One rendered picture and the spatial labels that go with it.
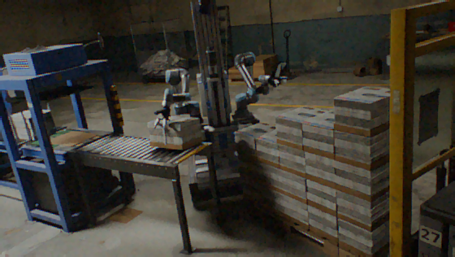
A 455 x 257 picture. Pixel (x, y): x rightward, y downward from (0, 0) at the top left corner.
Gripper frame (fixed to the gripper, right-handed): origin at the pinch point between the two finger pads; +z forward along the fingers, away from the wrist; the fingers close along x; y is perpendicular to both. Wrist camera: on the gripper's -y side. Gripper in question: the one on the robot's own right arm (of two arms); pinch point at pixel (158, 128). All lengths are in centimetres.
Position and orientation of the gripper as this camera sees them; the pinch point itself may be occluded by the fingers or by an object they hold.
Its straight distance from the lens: 343.8
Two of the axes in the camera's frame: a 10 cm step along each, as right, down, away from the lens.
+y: 5.2, 2.7, 8.1
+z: -1.9, 9.6, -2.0
